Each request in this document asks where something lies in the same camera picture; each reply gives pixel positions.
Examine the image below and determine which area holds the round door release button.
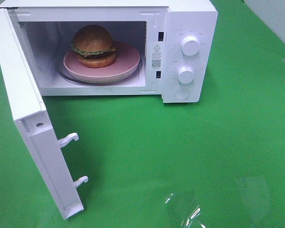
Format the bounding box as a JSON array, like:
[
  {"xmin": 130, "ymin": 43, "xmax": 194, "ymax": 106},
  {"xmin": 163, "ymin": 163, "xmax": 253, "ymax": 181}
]
[{"xmin": 175, "ymin": 88, "xmax": 190, "ymax": 100}]

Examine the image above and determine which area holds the pink round plate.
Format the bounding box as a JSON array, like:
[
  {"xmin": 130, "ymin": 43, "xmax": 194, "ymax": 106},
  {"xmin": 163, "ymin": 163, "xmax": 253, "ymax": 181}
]
[{"xmin": 63, "ymin": 41, "xmax": 140, "ymax": 84}]

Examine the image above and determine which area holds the burger with lettuce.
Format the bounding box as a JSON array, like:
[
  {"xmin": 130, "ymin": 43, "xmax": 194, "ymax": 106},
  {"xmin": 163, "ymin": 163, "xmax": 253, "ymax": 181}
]
[{"xmin": 72, "ymin": 25, "xmax": 116, "ymax": 68}]

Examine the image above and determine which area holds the white microwave door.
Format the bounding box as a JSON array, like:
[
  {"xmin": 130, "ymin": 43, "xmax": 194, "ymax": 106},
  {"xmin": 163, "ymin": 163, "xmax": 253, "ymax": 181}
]
[{"xmin": 0, "ymin": 8, "xmax": 88, "ymax": 219}]

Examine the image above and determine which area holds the white microwave oven body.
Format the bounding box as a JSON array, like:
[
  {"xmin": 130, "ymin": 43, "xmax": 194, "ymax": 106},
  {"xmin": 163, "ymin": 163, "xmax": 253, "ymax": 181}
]
[{"xmin": 0, "ymin": 0, "xmax": 218, "ymax": 103}]

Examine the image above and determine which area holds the upper white power knob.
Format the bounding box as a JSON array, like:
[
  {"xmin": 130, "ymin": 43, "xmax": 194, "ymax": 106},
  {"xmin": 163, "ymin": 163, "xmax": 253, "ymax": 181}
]
[{"xmin": 181, "ymin": 35, "xmax": 200, "ymax": 56}]

